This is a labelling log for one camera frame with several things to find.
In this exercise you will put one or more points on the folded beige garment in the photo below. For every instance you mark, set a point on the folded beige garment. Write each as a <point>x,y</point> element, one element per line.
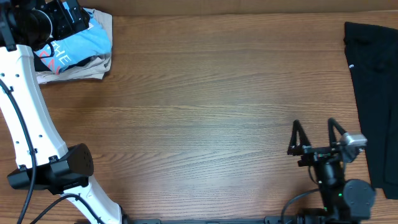
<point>99,67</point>

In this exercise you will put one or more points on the black t-shirt at right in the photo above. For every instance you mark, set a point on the black t-shirt at right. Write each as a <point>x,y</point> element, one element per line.
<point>371,54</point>

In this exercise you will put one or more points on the light blue printed t-shirt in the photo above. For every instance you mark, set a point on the light blue printed t-shirt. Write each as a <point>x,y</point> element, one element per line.
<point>81,46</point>

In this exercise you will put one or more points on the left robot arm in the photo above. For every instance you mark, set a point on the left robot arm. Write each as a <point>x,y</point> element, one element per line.
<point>44,161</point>

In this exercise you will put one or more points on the folded black shirt on stack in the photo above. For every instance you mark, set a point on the folded black shirt on stack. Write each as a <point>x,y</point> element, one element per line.
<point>42,66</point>

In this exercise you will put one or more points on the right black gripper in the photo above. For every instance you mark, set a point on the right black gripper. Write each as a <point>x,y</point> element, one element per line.
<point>319,150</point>

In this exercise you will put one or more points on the cardboard wall panel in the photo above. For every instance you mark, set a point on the cardboard wall panel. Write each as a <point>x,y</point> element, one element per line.
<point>221,7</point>

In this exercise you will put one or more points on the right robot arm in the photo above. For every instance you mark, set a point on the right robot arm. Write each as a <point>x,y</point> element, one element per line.
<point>344,201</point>

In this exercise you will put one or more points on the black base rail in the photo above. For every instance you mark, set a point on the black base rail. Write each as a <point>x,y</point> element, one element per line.
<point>217,221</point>

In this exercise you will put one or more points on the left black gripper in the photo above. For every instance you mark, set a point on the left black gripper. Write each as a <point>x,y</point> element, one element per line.
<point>56,10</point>

